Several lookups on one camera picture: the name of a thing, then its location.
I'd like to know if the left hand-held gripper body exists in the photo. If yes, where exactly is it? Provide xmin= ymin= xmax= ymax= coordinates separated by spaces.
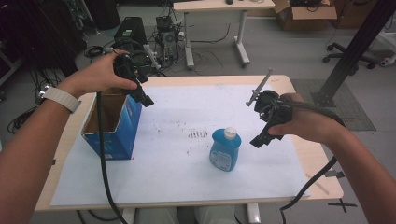
xmin=106 ymin=39 xmax=163 ymax=94

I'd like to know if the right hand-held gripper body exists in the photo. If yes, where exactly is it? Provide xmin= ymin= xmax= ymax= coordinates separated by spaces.
xmin=246 ymin=67 xmax=294 ymax=126

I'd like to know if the blue cardboard box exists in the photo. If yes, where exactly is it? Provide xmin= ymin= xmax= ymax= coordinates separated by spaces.
xmin=80 ymin=87 xmax=143 ymax=161

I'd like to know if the blue bottle with white cap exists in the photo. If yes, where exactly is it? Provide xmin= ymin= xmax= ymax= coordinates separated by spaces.
xmin=208 ymin=126 xmax=243 ymax=173

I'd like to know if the person's left hand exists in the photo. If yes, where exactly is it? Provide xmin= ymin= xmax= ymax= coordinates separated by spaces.
xmin=57 ymin=49 xmax=138 ymax=100

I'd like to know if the person's right hand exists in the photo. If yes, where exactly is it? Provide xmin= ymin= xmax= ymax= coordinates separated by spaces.
xmin=267 ymin=92 xmax=347 ymax=147

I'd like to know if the black computer tower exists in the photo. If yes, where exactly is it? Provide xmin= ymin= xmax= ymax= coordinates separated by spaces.
xmin=113 ymin=17 xmax=148 ymax=52

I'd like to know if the open computer case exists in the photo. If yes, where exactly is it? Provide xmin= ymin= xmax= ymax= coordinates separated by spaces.
xmin=154 ymin=15 xmax=181 ymax=63

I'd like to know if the beige tape strip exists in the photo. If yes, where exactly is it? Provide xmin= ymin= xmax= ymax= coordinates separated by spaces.
xmin=304 ymin=172 xmax=330 ymax=196

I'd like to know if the white table leg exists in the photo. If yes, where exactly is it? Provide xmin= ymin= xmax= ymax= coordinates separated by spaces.
xmin=246 ymin=203 xmax=262 ymax=224

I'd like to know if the dark tape piece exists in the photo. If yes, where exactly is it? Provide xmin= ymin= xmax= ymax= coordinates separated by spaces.
xmin=324 ymin=169 xmax=346 ymax=179

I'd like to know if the grey floor mat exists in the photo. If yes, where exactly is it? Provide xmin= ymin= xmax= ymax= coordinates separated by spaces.
xmin=290 ymin=78 xmax=377 ymax=132

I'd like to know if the black office chair base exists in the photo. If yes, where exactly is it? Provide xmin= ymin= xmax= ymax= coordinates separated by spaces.
xmin=321 ymin=41 xmax=379 ymax=71

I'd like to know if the white paper sheet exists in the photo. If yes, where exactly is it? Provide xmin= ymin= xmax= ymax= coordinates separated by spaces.
xmin=49 ymin=84 xmax=312 ymax=207

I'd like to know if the dark curtain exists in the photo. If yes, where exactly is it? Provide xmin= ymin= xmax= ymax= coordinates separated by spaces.
xmin=0 ymin=0 xmax=89 ymax=78

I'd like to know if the open brown cardboard box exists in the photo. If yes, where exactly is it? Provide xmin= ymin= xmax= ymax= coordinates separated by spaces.
xmin=272 ymin=0 xmax=339 ymax=32

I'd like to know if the black tape cross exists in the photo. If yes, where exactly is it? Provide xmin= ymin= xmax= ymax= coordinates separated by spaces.
xmin=327 ymin=198 xmax=358 ymax=215

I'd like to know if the coiled black cable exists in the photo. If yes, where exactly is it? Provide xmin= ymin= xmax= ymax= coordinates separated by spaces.
xmin=83 ymin=45 xmax=105 ymax=59

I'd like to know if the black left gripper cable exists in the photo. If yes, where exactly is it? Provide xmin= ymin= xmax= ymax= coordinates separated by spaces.
xmin=95 ymin=91 xmax=129 ymax=224

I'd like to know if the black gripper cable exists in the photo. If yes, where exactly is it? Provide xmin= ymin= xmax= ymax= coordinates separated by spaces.
xmin=95 ymin=91 xmax=129 ymax=224
xmin=278 ymin=100 xmax=347 ymax=224

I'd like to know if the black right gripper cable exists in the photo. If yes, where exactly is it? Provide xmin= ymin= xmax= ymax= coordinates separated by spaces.
xmin=278 ymin=100 xmax=347 ymax=224

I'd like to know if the white strap wristwatch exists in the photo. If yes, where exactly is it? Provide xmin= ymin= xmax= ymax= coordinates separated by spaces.
xmin=35 ymin=83 xmax=82 ymax=114

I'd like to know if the black metal stand post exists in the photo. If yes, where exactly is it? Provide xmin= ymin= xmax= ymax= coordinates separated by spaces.
xmin=311 ymin=0 xmax=396 ymax=108

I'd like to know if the white frame desk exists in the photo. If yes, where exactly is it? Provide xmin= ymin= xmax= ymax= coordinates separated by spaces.
xmin=172 ymin=0 xmax=276 ymax=70

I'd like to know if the bundle of black floor cables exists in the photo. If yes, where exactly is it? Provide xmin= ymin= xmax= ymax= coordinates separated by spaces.
xmin=7 ymin=105 xmax=39 ymax=135

